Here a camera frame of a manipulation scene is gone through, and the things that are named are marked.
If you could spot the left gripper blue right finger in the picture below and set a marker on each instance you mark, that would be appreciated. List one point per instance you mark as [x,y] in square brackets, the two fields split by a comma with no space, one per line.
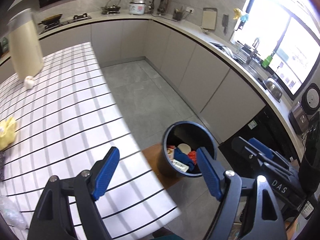
[262,217]

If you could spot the black wok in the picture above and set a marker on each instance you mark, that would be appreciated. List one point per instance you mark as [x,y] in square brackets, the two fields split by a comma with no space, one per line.
[50,20]

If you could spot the steel mixing bowl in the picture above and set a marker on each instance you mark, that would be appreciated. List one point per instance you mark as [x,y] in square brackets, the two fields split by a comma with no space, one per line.
[274,88]

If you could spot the colorful snack packet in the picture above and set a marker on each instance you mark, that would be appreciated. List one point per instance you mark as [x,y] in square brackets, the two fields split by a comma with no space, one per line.
[179,165]

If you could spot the black plastic bucket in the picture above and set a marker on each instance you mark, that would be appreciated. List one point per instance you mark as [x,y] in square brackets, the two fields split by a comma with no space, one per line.
[191,133]

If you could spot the beige thermos jug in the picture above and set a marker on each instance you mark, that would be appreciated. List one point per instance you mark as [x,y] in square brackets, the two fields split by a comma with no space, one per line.
[24,45]

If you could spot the small white cap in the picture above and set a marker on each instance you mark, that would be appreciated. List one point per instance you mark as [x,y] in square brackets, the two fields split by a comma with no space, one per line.
[29,82]

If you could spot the black utensil holder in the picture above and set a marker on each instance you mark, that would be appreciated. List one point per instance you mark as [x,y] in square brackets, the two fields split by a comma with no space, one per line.
[178,14]

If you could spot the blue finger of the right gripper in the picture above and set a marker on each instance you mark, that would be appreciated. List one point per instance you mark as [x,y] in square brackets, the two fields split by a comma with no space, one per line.
[267,152]

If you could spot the white cutting board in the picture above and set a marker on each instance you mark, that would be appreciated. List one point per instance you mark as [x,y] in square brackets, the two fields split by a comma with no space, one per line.
[209,18]

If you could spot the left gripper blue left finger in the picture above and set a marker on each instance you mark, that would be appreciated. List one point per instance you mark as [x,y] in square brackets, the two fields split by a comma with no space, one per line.
[52,217]

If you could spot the yellow crumpled wrapper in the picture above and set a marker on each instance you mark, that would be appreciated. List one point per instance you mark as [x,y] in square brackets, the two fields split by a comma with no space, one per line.
[8,132]

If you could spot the steel square appliance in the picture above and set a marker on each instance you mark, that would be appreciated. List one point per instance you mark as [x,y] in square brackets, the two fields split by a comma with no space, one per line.
[299,117]

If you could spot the white rice cooker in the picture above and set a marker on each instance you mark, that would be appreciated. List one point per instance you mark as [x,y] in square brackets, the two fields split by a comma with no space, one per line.
[137,7]

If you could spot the red wrapper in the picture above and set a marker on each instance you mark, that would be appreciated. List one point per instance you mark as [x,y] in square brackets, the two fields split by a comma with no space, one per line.
[192,156]

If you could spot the dark glass bottle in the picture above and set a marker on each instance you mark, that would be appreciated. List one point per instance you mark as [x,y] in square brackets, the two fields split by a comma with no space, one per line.
[151,7]

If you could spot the green dish soap bottle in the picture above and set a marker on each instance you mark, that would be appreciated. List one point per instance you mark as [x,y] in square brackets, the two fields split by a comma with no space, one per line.
[268,60]

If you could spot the blue paper cup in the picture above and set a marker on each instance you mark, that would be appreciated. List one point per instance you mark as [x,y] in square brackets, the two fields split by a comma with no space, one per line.
[183,158]

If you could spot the black dishwasher front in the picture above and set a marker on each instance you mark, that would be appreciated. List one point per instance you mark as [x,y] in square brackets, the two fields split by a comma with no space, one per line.
[267,128]

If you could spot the white checkered tablecloth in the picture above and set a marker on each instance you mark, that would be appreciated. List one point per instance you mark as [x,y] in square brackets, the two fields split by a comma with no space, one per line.
[64,124]

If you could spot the kettle on stove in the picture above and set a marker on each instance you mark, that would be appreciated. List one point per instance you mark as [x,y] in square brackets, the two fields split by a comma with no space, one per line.
[111,7]

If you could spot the black cleaver knife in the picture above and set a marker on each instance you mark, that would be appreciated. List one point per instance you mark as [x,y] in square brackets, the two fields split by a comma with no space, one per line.
[225,21]

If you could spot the brown wooden stool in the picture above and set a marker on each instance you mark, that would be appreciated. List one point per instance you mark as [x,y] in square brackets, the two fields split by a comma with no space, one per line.
[152,155]

